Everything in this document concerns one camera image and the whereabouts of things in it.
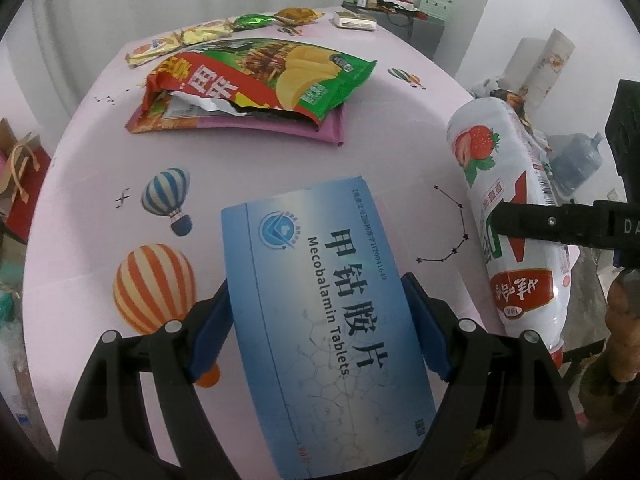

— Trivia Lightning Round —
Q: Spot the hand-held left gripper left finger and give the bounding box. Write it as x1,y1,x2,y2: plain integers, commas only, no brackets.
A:
57,280,241,480

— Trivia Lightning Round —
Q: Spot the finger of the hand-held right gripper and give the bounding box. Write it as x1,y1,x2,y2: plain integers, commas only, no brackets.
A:
487,200,596,249

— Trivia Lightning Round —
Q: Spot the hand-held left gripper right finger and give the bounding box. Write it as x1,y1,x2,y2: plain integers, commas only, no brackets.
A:
400,272,586,480

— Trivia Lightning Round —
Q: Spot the strawberry milk bottle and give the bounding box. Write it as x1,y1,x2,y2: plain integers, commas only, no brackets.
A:
446,97,573,366

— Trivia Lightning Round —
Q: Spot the blue medicine box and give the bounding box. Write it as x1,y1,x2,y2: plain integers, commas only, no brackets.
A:
221,176,438,480

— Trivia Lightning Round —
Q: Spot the person's right hand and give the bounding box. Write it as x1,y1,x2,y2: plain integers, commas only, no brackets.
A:
602,267,640,383

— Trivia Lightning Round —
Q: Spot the blue water jug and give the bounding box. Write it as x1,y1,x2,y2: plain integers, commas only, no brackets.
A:
547,131,606,196

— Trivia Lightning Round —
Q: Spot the tall white cardboard box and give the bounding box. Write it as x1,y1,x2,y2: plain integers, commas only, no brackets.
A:
520,29,583,106

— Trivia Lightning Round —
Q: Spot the dark printed box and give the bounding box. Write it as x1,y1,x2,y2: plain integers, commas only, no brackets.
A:
487,87,531,116

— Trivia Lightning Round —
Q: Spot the pink printed tablecloth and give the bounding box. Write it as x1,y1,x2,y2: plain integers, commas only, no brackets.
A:
22,5,581,466

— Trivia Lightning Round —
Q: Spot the red paper bag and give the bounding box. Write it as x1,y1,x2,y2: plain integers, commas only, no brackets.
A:
5,145,53,243

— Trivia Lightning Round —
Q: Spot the grey cabinet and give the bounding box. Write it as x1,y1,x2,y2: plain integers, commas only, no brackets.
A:
385,7,446,58

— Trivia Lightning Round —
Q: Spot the pink snack packet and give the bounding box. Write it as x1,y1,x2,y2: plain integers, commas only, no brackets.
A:
125,105,346,148

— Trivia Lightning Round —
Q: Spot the pale green box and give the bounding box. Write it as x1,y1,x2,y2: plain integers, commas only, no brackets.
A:
417,0,453,18

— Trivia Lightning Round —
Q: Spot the brown paper bag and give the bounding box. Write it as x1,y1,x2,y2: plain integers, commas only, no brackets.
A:
0,119,32,201

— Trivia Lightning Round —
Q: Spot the green chip bag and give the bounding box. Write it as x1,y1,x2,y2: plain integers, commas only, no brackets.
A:
141,40,378,126

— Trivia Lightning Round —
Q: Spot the small white box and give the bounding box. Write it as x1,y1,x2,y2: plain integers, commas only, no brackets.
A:
331,10,377,31

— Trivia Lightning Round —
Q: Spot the yellow snack wrapper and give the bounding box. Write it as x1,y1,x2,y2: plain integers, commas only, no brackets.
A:
172,19,236,46
125,35,186,68

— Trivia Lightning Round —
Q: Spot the green candy wrapper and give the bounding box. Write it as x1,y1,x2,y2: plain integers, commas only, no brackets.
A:
231,12,281,31

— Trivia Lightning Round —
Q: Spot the orange snack packet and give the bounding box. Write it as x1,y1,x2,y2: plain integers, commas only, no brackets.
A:
275,6,323,27

